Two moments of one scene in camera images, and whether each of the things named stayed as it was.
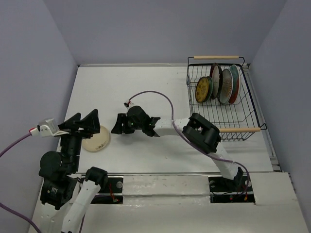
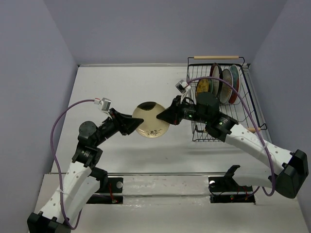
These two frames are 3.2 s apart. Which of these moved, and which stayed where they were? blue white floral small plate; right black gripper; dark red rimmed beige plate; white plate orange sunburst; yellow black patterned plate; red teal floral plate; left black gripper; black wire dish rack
Moved: left black gripper; right black gripper; blue white floral small plate
Stayed: white plate orange sunburst; dark red rimmed beige plate; black wire dish rack; red teal floral plate; yellow black patterned plate
